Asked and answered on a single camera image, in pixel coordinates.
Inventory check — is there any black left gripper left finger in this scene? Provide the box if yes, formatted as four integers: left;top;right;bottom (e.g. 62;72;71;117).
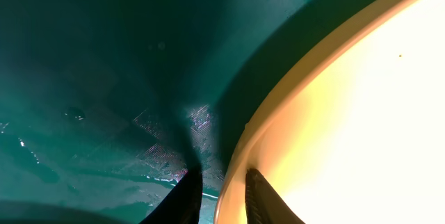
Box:
140;168;203;224

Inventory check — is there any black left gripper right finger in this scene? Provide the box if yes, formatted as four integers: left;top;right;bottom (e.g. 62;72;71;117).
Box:
245;168;305;224

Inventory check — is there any yellow plate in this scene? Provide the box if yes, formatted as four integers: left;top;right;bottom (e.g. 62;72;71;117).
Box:
214;0;444;223

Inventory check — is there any teal plastic tray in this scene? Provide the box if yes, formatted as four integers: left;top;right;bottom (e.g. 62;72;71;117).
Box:
1;0;375;223

